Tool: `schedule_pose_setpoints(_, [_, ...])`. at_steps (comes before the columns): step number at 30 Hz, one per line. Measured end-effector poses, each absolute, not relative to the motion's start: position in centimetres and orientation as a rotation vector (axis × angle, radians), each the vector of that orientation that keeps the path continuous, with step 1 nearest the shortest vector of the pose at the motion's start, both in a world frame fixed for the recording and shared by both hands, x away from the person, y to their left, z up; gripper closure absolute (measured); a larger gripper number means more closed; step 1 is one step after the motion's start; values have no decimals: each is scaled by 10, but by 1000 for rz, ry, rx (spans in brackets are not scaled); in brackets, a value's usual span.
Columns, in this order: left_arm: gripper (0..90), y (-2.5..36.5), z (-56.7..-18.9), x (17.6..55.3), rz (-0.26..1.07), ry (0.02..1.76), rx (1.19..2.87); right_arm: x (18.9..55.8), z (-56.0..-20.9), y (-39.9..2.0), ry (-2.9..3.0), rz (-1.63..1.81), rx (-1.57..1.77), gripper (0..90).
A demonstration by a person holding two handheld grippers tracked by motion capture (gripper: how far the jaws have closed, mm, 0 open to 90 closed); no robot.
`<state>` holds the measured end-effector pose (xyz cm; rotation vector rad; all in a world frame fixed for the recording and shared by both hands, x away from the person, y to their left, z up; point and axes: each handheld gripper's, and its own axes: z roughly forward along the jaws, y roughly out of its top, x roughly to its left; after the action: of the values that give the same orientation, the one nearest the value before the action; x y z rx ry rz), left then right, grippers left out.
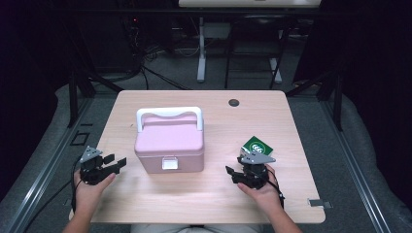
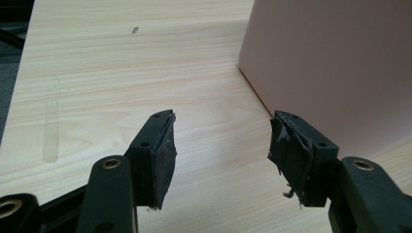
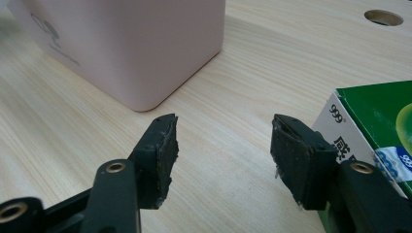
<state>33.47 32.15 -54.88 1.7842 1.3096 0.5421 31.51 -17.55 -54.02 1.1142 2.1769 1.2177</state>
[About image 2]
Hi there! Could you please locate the black metal frame strut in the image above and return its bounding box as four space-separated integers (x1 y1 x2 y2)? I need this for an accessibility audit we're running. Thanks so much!
0 28 26 50

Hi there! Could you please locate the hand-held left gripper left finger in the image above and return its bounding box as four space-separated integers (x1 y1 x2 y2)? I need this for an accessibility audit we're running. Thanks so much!
124 109 179 211

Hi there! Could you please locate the pink plastic storage box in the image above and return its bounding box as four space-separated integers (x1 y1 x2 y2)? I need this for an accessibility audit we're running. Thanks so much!
238 0 412 159

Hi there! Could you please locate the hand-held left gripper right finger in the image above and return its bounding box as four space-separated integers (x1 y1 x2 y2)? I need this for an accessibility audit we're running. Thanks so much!
267 110 340 208

